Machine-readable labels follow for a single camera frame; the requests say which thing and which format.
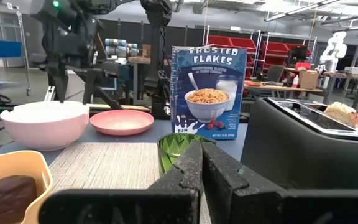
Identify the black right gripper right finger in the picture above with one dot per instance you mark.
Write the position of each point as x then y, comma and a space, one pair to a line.
259, 205

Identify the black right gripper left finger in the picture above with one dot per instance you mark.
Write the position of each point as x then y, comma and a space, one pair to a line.
166, 205

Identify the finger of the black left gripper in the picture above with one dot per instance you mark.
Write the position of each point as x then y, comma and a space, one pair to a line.
59, 81
93, 84

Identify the pink plate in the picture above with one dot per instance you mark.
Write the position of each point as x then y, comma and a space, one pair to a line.
121, 123

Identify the pink bowl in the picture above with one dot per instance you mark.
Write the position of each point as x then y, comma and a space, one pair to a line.
45, 127

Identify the blue Frosted Flakes cereal box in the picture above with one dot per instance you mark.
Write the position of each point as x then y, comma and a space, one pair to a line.
208, 62

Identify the toast slice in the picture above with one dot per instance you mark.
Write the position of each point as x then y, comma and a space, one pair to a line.
343, 115

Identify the dark red apple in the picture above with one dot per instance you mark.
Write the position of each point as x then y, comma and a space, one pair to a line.
5, 199

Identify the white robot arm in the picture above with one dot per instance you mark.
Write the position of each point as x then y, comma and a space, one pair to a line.
334, 49

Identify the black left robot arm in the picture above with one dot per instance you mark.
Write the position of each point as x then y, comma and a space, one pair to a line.
158, 46

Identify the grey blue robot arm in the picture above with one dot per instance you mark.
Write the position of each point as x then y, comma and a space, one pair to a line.
120, 48

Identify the wooden side board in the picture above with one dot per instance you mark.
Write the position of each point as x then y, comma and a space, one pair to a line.
120, 106

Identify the green glass cup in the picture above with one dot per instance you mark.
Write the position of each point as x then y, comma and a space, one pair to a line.
172, 149

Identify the black toaster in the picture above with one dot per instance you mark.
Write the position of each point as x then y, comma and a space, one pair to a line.
291, 149

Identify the blue storage bin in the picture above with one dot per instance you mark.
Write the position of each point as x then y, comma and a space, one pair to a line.
2, 48

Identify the grey woven placemat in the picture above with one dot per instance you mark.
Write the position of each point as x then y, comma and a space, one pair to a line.
104, 165

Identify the yellow plastic tray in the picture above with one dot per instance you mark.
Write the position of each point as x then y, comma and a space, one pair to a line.
8, 165

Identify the wooden workbench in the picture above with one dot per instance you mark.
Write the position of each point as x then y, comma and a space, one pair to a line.
278, 88

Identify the white bottle red cap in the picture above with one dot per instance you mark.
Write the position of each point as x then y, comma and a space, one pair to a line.
296, 82

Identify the grey office chair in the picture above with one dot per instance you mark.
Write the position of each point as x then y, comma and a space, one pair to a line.
275, 73

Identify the cardboard box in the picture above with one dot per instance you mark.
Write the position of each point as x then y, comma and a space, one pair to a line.
309, 79

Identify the metal rack with red bins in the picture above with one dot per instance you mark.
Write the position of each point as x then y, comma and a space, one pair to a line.
232, 42
275, 48

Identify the black monitor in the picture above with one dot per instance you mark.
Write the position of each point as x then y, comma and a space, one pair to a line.
297, 54

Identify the black table frame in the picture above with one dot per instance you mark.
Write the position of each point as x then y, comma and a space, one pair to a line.
120, 111

